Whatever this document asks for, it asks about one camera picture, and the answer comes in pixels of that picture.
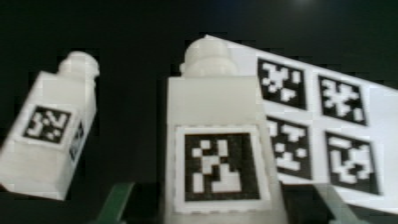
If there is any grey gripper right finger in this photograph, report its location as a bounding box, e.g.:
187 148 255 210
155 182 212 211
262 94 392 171
315 183 370 224

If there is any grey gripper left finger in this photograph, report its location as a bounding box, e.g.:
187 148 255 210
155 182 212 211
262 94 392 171
88 182 136 224

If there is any white table leg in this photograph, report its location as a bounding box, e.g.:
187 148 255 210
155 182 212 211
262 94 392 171
164 37 289 224
0 51 100 200

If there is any white marker base plate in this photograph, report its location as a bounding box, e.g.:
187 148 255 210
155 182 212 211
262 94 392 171
228 42 398 215

